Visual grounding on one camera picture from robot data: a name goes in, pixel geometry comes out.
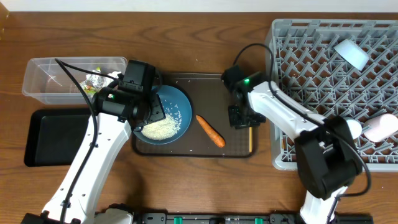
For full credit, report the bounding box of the light blue bowl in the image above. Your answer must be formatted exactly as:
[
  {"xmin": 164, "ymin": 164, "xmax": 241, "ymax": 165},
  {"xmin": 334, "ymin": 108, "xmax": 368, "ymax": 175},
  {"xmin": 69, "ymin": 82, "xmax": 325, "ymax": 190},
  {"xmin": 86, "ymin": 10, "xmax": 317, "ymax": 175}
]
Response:
[{"xmin": 334, "ymin": 39, "xmax": 370, "ymax": 70}]

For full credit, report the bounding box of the clear plastic bin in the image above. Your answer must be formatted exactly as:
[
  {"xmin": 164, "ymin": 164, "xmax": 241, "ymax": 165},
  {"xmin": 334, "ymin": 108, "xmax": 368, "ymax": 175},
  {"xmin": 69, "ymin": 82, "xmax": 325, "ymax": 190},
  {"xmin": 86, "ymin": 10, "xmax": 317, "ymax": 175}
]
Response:
[{"xmin": 22, "ymin": 57, "xmax": 127, "ymax": 105}]

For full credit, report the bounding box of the foil snack wrapper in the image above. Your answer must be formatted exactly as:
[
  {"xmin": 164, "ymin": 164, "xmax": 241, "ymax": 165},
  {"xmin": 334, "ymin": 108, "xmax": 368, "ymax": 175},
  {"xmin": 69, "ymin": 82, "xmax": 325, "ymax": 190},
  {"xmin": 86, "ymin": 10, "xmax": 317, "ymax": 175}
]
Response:
[{"xmin": 80, "ymin": 67, "xmax": 122, "ymax": 95}]

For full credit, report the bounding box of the dark blue plate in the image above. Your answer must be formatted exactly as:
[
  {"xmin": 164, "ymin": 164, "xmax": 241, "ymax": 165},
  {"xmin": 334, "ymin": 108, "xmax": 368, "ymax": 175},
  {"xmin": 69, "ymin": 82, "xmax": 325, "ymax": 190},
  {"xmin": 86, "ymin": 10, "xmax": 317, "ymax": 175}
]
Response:
[{"xmin": 134, "ymin": 85, "xmax": 192, "ymax": 145}]

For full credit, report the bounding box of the dark brown serving tray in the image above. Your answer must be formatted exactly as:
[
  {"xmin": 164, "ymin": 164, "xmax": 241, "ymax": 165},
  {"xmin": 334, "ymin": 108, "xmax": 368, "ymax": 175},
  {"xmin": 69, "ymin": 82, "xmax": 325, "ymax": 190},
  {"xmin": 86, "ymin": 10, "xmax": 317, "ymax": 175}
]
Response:
[{"xmin": 131, "ymin": 73, "xmax": 258, "ymax": 159}]

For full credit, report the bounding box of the black plastic tray bin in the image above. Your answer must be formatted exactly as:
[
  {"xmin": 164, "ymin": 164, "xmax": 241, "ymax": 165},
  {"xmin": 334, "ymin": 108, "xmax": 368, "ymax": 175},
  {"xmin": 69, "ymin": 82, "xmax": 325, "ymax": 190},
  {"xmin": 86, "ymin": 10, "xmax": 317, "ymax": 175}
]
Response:
[{"xmin": 24, "ymin": 108, "xmax": 90, "ymax": 167}]

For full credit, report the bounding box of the light blue plastic cup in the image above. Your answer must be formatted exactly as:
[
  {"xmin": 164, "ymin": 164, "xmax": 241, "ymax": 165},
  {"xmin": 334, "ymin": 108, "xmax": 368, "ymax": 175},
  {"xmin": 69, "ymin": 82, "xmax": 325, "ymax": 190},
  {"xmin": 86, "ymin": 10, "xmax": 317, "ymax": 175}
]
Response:
[{"xmin": 345, "ymin": 118, "xmax": 363, "ymax": 139}]

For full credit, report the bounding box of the pile of white rice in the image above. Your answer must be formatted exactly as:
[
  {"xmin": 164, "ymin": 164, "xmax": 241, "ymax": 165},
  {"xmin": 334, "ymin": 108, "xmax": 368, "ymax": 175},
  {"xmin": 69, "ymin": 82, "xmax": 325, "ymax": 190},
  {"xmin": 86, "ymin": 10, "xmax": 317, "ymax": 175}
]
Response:
[{"xmin": 141, "ymin": 105, "xmax": 182, "ymax": 141}]

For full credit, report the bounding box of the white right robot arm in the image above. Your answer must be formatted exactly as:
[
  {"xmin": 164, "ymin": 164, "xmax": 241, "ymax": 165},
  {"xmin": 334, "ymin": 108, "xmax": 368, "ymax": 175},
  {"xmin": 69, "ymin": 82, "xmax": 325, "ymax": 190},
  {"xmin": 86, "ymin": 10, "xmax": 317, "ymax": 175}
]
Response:
[{"xmin": 221, "ymin": 68, "xmax": 365, "ymax": 223}]

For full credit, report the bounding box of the orange carrot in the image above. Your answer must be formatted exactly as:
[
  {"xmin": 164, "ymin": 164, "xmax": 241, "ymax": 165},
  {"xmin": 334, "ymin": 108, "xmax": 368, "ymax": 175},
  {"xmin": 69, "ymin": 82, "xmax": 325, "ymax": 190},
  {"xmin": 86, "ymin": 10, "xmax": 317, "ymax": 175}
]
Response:
[{"xmin": 196, "ymin": 115, "xmax": 226, "ymax": 147}]

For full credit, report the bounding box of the pink plastic cup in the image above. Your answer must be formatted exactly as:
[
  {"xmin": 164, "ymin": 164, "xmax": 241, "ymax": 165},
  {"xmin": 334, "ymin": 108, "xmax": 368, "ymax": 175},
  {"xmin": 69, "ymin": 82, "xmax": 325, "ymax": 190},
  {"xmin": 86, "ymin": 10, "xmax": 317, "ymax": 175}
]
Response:
[{"xmin": 364, "ymin": 113, "xmax": 397, "ymax": 142}]

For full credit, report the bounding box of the grey dishwasher rack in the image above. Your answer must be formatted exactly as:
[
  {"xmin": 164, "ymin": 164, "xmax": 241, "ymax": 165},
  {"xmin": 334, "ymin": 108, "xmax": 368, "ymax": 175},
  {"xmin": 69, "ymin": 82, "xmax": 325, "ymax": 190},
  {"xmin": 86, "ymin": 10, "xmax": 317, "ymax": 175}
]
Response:
[{"xmin": 265, "ymin": 18, "xmax": 398, "ymax": 172}]

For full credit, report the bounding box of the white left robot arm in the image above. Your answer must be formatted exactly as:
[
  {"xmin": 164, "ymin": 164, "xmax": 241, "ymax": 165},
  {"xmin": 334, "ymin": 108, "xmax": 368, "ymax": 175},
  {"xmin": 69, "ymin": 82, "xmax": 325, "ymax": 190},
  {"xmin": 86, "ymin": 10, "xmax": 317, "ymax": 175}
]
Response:
[{"xmin": 22, "ymin": 84, "xmax": 165, "ymax": 223}]

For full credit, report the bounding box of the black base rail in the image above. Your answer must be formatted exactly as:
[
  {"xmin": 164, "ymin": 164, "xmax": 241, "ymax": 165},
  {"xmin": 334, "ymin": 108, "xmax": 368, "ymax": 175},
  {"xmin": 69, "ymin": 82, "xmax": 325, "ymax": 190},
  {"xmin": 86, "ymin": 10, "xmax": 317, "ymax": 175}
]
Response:
[{"xmin": 96, "ymin": 203, "xmax": 374, "ymax": 224}]

